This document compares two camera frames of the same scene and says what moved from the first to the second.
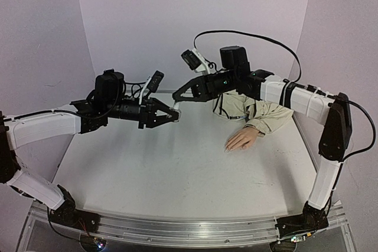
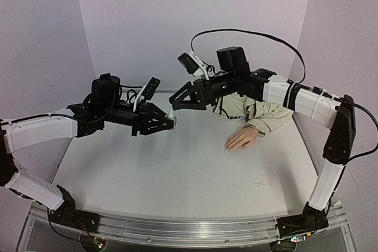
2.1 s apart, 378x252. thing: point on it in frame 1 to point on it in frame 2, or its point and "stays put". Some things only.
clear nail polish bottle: (176, 115) to (175, 123)
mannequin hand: (240, 140) stays put
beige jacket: (262, 115) stays put
